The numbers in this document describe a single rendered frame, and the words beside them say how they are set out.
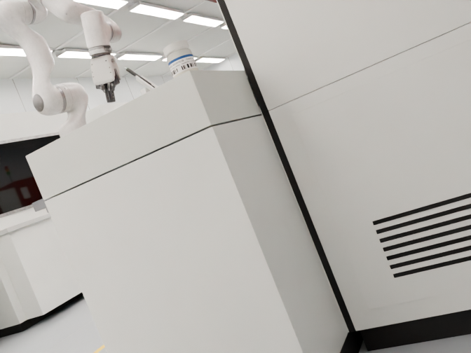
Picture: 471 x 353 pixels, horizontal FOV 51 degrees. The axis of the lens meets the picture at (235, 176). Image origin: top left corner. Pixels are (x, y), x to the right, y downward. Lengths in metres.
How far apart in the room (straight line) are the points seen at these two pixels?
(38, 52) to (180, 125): 1.07
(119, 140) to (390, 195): 0.78
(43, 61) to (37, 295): 2.91
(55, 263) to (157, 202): 3.64
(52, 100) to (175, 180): 0.95
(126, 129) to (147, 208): 0.22
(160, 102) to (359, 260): 0.75
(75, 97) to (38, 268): 2.83
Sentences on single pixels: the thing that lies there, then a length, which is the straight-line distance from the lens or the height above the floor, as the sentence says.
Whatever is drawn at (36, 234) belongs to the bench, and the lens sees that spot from 4.87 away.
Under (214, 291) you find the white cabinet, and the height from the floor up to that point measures 0.41.
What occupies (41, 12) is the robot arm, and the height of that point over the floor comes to 1.59.
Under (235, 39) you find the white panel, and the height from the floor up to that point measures 1.06.
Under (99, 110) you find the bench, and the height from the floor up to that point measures 1.94.
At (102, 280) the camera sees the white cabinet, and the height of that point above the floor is 0.53.
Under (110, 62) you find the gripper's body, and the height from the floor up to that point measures 1.22.
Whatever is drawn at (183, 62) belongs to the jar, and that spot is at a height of 1.00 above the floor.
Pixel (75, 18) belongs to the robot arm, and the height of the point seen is 1.44.
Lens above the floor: 0.72
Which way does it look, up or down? 2 degrees down
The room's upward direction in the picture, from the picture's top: 22 degrees counter-clockwise
